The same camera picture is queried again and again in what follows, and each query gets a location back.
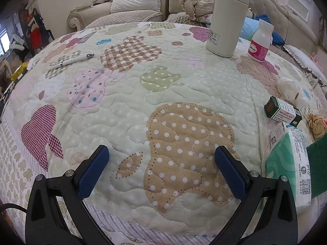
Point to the blue knit cloth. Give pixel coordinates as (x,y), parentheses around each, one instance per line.
(277,39)

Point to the red cloth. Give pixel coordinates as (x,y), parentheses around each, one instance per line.
(35,37)

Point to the yellow object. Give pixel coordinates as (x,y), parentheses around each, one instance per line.
(19,71)

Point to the colourful striped pillow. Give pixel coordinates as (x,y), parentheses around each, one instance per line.
(249,28)

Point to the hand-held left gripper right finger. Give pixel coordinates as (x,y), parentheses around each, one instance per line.
(230,173)

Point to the beige paper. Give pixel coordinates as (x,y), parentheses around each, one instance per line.
(316,123)

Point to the white thermos bottle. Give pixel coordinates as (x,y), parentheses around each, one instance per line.
(227,17)

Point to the green and white tissue pack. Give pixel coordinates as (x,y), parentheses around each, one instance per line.
(283,163)

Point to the white bag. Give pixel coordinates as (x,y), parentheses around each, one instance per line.
(287,88)

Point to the white pillow with silver ruffle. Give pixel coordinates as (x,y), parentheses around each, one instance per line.
(304,58)

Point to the quilted patchwork table cover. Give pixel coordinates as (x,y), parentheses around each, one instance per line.
(127,112)

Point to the white pill bottle pink label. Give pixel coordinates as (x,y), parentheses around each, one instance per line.
(259,48)

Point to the striped floral bolster pillow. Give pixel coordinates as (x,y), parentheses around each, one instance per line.
(196,3)

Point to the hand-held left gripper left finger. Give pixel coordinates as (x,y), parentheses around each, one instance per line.
(93,173)

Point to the white ballpoint pen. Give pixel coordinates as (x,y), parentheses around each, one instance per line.
(74,60)

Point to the small green box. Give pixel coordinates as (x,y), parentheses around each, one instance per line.
(274,106)

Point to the white ruffled pillow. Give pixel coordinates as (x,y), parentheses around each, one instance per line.
(135,1)

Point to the yellow sponge with green scourer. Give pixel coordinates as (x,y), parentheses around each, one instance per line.
(318,168)

